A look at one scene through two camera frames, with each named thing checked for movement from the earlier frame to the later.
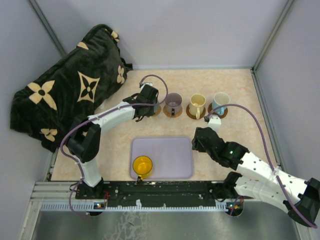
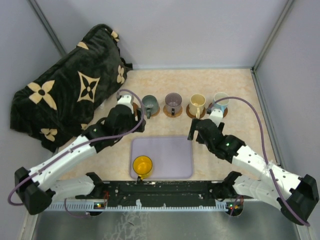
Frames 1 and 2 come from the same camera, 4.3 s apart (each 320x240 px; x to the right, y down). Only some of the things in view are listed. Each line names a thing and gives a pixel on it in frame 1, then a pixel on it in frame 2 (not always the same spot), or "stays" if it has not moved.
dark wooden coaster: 194,116 stays
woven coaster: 158,111 stays
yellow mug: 142,165 stays
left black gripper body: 149,111 to 132,123
